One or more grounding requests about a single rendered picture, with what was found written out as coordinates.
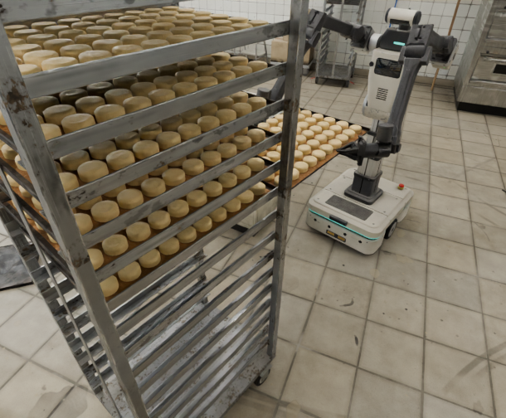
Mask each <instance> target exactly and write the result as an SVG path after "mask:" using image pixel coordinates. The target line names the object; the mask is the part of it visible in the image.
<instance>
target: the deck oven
mask: <svg viewBox="0 0 506 418"><path fill-rule="evenodd" d="M454 82H455V103H456V109H457V110H462V111H467V112H473V113H479V114H490V115H496V116H502V117H506V0H490V1H489V0H482V1H481V4H480V6H479V10H478V13H477V15H476V18H475V20H474V25H473V27H472V30H471V32H470V36H469V39H468V41H467V44H466V46H465V50H464V53H463V56H462V58H461V61H460V65H459V67H458V70H457V72H456V75H455V78H454Z"/></svg>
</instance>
